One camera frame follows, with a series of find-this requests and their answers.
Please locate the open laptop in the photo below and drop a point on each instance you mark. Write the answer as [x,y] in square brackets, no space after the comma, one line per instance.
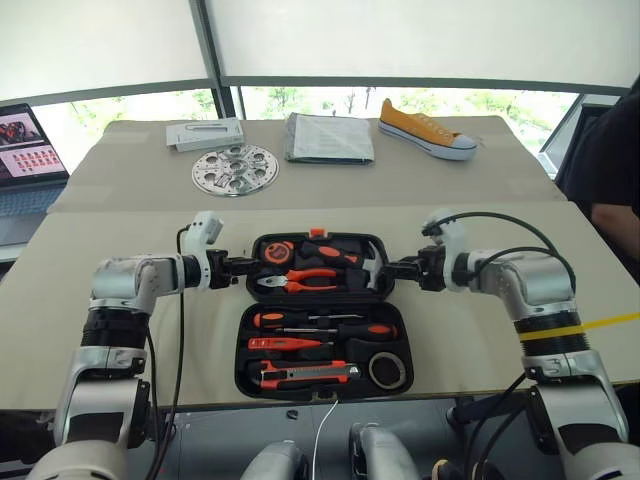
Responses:
[25,145]

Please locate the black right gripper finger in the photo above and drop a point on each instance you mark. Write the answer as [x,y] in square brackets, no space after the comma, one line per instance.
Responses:
[407,273]
[411,262]

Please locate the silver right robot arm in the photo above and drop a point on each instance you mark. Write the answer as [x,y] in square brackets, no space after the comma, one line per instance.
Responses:
[525,280]

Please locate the yellow canvas sneaker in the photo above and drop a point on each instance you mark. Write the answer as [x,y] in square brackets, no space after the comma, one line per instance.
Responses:
[425,131]

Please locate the person's bare forearm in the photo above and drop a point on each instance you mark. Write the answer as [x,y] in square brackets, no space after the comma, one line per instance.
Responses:
[620,225]

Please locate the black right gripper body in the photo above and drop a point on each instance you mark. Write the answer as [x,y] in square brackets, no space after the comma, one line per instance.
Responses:
[432,270]

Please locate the black electrical tape roll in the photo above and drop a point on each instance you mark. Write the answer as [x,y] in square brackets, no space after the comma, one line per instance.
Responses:
[377,377]

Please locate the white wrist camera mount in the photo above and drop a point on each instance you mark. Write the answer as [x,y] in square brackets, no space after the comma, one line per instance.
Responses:
[202,235]
[452,235]

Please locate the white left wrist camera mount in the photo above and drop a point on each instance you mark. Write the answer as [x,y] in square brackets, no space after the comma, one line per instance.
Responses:
[202,235]

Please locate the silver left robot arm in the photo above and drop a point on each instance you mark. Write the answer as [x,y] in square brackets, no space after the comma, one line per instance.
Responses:
[125,280]

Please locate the folded grey cloth in bag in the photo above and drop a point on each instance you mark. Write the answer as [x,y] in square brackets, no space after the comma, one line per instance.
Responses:
[330,137]

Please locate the black orange utility knife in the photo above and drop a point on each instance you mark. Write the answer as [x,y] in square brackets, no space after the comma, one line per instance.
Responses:
[310,375]

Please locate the person in black shirt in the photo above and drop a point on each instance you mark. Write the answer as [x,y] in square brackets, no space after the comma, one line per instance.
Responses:
[610,150]

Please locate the perforated round metal disc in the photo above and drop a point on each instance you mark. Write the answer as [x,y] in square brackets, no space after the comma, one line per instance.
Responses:
[235,170]

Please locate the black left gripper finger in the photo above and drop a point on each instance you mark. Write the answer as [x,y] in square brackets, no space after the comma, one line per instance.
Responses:
[244,271]
[244,261]

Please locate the black tool case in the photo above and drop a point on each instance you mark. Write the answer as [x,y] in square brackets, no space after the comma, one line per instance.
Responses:
[360,300]

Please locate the white grey cardboard box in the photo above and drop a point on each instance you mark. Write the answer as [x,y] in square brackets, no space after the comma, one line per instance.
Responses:
[205,135]

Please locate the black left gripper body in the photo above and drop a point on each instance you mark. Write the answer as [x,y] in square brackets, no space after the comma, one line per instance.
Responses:
[221,270]

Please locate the orange voltage tester pen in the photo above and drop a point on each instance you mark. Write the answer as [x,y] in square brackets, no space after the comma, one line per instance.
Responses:
[280,343]

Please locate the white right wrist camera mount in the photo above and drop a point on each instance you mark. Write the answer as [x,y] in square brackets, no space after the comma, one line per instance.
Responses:
[452,235]

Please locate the orange black tape measure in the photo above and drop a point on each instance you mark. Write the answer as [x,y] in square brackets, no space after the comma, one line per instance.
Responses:
[279,251]

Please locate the silver rounded robot leg cover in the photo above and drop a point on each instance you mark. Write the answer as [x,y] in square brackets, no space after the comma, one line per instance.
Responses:
[382,450]
[275,460]

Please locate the grey window frame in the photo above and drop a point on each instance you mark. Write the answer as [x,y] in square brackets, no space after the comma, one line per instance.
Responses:
[212,50]

